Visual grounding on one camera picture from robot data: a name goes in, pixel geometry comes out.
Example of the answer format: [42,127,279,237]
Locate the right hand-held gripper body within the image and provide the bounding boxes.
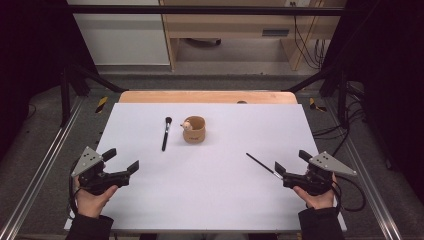
[282,151,358,197]

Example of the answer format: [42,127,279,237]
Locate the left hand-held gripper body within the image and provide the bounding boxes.
[70,145,131,196]

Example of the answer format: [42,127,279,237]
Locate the thin black brush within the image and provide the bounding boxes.
[245,152,284,180]

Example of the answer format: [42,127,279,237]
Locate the black makeup brush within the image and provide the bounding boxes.
[161,116,173,152]

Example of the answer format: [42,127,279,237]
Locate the brown cup with small figurine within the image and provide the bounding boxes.
[180,115,207,145]

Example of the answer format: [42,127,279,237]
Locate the person's right hand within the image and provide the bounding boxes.
[293,175,338,211]

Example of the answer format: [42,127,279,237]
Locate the person's left hand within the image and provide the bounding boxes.
[75,177,120,220]

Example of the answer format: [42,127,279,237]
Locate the yellow black tape strip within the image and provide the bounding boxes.
[95,96,109,114]
[308,97,328,113]

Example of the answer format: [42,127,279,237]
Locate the black metal stand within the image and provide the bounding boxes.
[285,63,352,130]
[59,63,130,128]

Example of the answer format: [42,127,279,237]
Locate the white table sheet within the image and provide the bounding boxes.
[63,102,348,233]

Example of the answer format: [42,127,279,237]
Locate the black curtain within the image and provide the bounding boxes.
[0,0,98,161]
[321,0,424,195]

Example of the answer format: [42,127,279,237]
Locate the white cabinet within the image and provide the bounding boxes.
[66,0,171,66]

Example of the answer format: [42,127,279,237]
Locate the light wooden desk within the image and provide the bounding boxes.
[159,0,348,72]

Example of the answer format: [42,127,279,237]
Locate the left hand-held gripper black cable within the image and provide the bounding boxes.
[68,162,83,215]

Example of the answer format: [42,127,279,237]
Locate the hand-held gripper black cable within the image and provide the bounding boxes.
[68,162,83,215]
[332,174,367,213]

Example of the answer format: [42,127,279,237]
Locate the black floor cables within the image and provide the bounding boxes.
[312,83,368,158]

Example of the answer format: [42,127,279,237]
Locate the right hand-held gripper black cable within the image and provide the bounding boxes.
[332,174,367,213]

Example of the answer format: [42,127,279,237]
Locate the aluminium rail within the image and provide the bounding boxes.
[0,96,85,240]
[324,98,404,240]

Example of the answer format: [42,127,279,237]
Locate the hanging black cables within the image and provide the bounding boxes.
[289,1,328,71]

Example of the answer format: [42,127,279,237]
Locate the black horizontal frame bar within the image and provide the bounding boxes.
[66,4,345,17]

